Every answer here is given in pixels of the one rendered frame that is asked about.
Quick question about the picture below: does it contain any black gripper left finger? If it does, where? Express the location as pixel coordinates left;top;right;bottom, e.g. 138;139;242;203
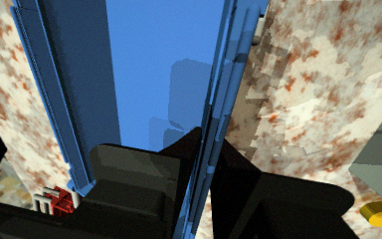
90;126;201;239

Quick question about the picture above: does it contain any yellow short cylinder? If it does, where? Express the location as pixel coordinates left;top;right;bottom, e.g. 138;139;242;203
359;201;382;227

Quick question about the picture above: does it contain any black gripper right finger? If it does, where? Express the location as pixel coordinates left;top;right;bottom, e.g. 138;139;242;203
210;139;355;239

